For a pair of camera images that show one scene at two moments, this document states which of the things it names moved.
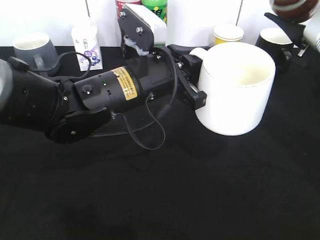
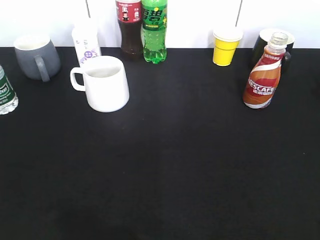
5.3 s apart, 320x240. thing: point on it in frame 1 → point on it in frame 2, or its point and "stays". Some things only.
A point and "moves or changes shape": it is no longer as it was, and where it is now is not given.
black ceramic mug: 278,45 stays
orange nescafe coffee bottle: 298,11 → 260,89
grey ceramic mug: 35,49 stays
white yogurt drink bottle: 85,36 stays
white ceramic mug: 238,78 moves or changes shape
